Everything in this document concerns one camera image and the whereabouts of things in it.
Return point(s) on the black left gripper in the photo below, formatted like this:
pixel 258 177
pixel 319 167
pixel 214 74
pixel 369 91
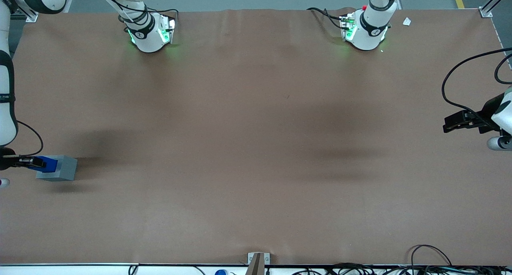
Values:
pixel 488 108

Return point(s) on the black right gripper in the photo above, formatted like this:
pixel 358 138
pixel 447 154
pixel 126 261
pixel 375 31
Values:
pixel 5 163

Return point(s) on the blue plastic part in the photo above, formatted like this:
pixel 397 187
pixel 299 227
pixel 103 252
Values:
pixel 51 165

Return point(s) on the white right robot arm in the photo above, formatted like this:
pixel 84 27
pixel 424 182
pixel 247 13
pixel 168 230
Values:
pixel 148 38

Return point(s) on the gray square base block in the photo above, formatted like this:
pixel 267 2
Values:
pixel 66 169

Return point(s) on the white paper scrap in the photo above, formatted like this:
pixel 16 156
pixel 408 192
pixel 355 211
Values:
pixel 406 21

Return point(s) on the brown table cover sheet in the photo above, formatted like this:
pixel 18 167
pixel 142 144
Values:
pixel 256 147

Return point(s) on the blue round cap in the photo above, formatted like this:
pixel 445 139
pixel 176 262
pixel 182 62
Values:
pixel 220 272

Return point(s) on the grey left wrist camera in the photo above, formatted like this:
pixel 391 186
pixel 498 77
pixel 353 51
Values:
pixel 499 143

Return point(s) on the aluminium frame corner post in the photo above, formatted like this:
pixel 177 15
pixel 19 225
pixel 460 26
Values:
pixel 486 12
pixel 30 16

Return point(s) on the silver metal bracket plate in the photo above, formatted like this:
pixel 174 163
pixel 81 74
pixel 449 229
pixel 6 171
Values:
pixel 251 257

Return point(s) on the brown camera mount post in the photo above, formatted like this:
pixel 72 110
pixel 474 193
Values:
pixel 256 267

